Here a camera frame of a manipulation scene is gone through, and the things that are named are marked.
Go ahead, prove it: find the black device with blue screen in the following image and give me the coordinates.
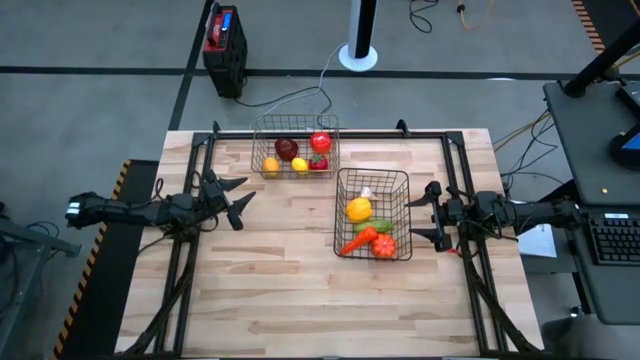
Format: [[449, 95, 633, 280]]
[[608, 122, 640, 171]]

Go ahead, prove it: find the white paper sheet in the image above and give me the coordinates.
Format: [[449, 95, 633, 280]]
[[517, 224, 559, 259]]

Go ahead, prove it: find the wire mesh basket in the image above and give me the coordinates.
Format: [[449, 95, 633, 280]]
[[122, 119, 544, 359]]

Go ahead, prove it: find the post with white round base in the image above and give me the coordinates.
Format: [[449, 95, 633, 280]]
[[338, 0, 380, 73]]

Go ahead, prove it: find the dark red apple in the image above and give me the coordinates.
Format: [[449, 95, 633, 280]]
[[273, 137, 300, 162]]

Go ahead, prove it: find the black floor cable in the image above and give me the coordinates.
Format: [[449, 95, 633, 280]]
[[408, 0, 434, 35], [234, 85, 334, 116]]

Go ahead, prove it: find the orange pumpkin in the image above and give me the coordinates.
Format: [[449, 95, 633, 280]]
[[370, 232, 399, 260]]

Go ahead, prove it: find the white floor cable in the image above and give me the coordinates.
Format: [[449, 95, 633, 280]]
[[259, 43, 347, 119]]

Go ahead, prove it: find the green cucumber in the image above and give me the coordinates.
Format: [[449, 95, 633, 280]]
[[353, 218, 396, 235]]

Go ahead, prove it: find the orange-red round fruit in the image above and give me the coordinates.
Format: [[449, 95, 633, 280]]
[[308, 131, 333, 155]]

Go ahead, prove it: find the grey metal stand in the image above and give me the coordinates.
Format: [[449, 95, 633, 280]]
[[0, 199, 84, 321]]

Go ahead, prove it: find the orange carrot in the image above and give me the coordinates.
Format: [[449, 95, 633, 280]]
[[339, 225, 380, 257]]

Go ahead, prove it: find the yellow cable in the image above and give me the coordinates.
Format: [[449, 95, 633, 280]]
[[455, 0, 496, 31]]

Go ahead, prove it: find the black keyboard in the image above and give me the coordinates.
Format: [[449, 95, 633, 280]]
[[587, 212, 640, 267]]

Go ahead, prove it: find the black platform with hazard stripes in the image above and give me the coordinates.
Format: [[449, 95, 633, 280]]
[[52, 158, 161, 360], [571, 0, 640, 56]]

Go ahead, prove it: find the silver wire basket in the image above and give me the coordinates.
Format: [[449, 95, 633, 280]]
[[249, 113, 341, 181]]

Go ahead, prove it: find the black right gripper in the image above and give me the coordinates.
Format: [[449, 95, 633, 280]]
[[405, 180, 474, 253]]

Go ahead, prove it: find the dark grey desk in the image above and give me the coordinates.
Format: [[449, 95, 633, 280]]
[[543, 79, 640, 326]]

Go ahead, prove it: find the red and black toolbox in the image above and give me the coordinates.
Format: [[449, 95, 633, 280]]
[[202, 3, 249, 100]]

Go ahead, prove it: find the black wire basket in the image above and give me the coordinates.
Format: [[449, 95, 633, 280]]
[[333, 168, 414, 263]]

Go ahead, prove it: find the yellow bell pepper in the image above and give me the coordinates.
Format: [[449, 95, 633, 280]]
[[345, 196, 374, 224]]

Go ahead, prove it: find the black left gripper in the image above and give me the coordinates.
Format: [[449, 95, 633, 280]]
[[198, 168, 258, 232]]

